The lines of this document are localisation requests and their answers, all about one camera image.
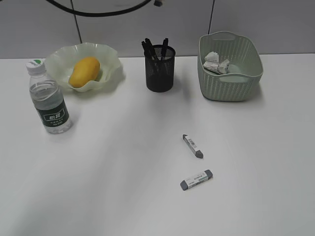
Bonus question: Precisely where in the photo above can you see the white grey eraser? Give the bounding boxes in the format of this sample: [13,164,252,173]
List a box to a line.
[180,170,213,191]
[182,134,204,159]

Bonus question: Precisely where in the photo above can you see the black marker pen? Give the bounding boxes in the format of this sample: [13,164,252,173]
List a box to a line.
[160,38,168,61]
[141,41,154,60]
[145,38,158,61]

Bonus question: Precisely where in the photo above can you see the white waste paper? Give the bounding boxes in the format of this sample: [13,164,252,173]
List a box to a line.
[203,52,230,74]

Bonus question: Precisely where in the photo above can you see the yellow mango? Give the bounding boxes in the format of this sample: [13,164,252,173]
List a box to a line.
[68,57,100,88]

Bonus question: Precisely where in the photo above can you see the clear water bottle green label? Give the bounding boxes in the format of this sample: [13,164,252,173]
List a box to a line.
[26,59,72,134]

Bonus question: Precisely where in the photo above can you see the black mesh pen holder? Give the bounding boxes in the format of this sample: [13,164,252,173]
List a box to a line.
[145,44,175,92]

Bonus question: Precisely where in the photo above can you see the pale green woven plastic basket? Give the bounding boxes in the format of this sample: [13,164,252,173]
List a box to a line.
[197,31,263,102]

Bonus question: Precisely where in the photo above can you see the pale green wavy glass plate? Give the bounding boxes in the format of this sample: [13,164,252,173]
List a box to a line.
[45,42,124,92]

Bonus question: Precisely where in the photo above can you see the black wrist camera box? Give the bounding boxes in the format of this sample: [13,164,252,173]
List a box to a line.
[154,0,163,7]

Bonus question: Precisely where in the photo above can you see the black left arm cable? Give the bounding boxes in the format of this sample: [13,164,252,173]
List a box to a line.
[45,0,152,18]

